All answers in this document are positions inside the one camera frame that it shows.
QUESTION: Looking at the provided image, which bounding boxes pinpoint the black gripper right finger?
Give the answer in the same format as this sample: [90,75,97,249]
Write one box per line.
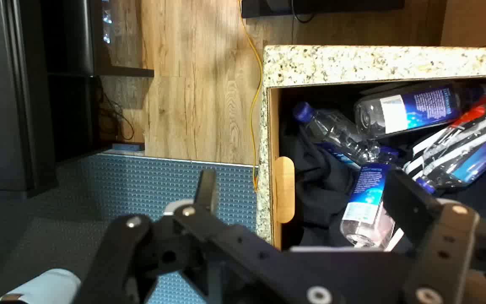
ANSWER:
[386,169,480,304]

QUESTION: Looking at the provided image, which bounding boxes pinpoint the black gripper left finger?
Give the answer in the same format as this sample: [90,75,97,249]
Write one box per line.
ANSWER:
[75,168,333,304]

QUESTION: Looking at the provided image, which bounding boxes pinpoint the yellow and white package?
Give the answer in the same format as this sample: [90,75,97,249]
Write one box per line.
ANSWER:
[291,100,404,171]

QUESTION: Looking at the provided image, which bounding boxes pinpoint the white cardboard storage box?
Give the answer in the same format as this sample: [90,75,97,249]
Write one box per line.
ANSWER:
[266,78,486,252]

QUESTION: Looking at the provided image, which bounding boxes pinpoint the black white striped sandal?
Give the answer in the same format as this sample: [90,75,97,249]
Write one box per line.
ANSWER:
[401,109,486,176]

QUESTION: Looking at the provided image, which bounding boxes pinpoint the small red plastic object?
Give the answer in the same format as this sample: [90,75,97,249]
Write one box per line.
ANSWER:
[451,97,486,129]

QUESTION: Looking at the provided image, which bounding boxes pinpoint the black cloth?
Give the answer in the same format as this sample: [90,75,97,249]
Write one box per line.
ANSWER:
[281,132,362,251]

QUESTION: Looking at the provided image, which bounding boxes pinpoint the black refrigerator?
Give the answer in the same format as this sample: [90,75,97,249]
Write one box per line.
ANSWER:
[0,0,58,196]

